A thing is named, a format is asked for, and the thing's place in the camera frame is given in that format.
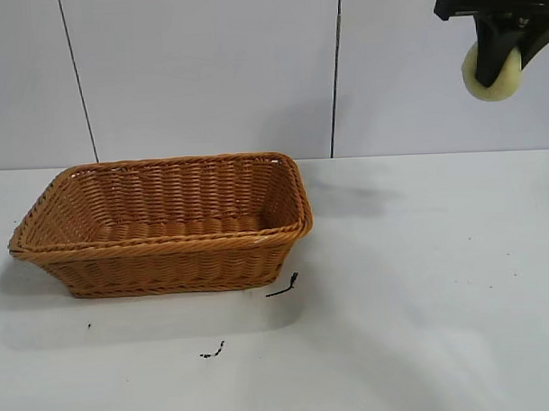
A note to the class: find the pale yellow egg yolk pastry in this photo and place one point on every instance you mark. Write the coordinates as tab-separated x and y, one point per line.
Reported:
496	92

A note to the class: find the brown woven wicker basket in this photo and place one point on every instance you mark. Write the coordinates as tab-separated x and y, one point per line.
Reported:
168	259

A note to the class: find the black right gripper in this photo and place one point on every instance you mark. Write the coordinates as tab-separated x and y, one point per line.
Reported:
484	0

